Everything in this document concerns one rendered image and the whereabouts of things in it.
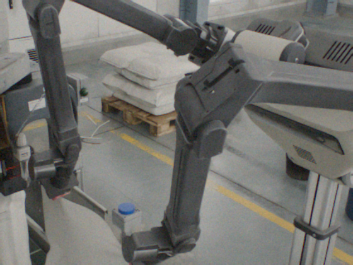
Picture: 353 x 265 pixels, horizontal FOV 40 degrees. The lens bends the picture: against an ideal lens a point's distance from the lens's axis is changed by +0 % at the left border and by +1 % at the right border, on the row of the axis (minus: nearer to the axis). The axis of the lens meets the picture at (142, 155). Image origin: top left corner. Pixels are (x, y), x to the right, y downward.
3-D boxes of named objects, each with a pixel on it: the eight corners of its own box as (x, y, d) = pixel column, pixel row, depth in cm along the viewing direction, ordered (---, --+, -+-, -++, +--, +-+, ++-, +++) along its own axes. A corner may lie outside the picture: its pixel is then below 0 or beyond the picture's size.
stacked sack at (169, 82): (188, 85, 440) (189, 71, 434) (149, 94, 419) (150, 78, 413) (147, 67, 489) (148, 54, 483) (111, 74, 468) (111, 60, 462)
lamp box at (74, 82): (89, 103, 160) (88, 77, 155) (78, 106, 157) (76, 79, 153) (77, 97, 165) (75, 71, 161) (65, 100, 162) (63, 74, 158)
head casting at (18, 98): (81, 154, 165) (75, 69, 151) (13, 177, 151) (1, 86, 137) (38, 126, 186) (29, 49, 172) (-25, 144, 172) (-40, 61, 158)
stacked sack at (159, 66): (211, 70, 441) (212, 54, 434) (156, 86, 404) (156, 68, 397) (179, 60, 470) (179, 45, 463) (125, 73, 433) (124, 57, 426)
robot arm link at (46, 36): (60, 3, 102) (41, -14, 109) (34, 10, 100) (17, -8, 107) (86, 157, 131) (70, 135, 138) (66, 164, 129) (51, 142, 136)
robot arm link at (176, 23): (206, 33, 130) (195, 25, 134) (182, 17, 123) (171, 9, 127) (187, 62, 133) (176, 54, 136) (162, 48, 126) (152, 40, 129)
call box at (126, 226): (142, 224, 178) (142, 211, 175) (124, 233, 173) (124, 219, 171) (128, 214, 183) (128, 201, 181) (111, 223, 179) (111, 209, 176)
